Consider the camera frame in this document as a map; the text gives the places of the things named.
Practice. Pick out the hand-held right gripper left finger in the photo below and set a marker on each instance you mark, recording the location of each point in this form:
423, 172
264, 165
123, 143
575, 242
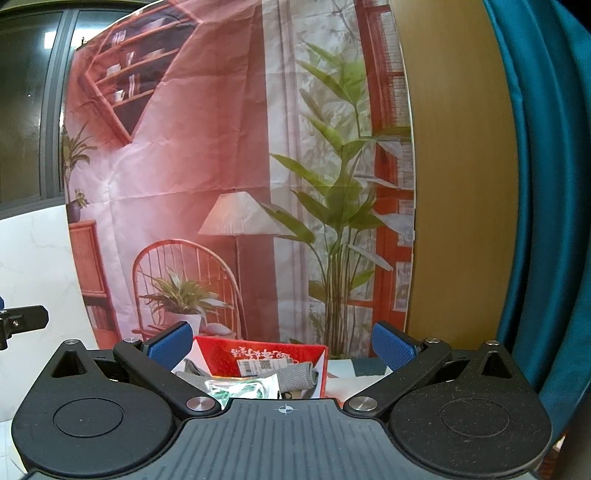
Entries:
171, 344

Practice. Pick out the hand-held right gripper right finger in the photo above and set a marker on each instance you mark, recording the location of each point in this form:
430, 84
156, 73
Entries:
392, 346

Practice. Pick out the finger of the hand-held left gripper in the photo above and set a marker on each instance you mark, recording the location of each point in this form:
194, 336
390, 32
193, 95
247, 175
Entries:
25, 318

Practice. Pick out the red cardboard box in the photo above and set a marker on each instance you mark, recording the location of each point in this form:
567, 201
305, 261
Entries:
221, 355

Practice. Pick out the grey knit cloth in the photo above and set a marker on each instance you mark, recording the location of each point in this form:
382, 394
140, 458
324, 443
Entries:
298, 374

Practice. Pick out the white green printed packet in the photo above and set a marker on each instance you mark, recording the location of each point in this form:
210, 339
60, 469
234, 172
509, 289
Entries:
249, 385

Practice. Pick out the wooden panel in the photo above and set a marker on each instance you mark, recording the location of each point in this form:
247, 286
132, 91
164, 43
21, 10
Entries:
461, 184

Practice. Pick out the dark window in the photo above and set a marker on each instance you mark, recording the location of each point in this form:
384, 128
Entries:
27, 115

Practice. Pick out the printed room scene backdrop cloth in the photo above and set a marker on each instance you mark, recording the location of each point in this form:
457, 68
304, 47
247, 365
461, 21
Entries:
207, 138

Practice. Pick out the teal curtain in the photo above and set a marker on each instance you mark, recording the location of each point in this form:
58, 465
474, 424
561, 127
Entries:
554, 184

